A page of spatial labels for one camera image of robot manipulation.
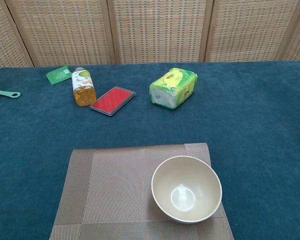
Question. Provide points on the small white bowl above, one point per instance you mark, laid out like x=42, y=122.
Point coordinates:
x=185, y=190

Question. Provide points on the beige woven placemat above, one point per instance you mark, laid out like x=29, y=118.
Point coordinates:
x=110, y=190

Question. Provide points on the yellow green tissue pack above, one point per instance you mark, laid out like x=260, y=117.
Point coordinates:
x=172, y=87

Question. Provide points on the red pad in clear case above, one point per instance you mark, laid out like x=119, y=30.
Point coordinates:
x=112, y=101

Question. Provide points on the juice bottle with white label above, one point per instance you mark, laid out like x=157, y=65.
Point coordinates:
x=83, y=85

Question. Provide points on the woven bamboo folding screen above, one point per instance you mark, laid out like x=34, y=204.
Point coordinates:
x=160, y=30

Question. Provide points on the dark blue tablecloth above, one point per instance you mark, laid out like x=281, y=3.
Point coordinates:
x=252, y=125

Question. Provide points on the green paper packet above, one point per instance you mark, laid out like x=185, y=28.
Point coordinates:
x=57, y=75

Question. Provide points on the mint green plastic spatula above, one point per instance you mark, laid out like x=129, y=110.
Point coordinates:
x=5, y=93

